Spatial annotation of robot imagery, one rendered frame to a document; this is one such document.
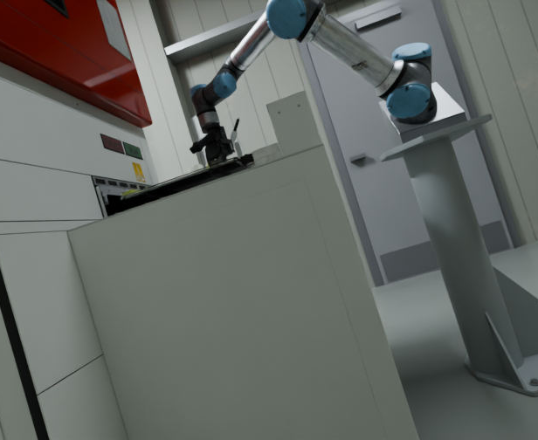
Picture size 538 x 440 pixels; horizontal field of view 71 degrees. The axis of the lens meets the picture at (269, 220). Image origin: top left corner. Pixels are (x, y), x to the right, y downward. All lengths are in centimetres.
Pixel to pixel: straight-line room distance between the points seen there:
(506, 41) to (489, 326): 266
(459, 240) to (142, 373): 102
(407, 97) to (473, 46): 244
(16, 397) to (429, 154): 126
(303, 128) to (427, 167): 60
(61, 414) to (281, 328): 45
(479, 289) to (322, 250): 73
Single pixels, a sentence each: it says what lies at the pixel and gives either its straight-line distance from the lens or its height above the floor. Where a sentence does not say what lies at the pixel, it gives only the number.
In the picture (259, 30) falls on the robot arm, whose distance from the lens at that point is 136.
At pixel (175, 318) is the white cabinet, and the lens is 89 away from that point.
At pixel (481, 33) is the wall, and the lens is 366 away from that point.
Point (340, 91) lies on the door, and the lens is 325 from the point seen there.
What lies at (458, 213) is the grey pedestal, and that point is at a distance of 137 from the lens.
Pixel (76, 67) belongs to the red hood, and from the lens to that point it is 126.
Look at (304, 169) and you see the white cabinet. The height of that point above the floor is 78.
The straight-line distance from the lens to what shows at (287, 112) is 90.
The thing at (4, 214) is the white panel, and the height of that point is 86.
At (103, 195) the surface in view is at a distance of 116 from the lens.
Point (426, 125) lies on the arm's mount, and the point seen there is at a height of 86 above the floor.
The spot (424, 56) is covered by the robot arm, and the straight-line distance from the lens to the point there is 131.
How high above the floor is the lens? 67
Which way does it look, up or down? 2 degrees up
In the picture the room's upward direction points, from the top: 17 degrees counter-clockwise
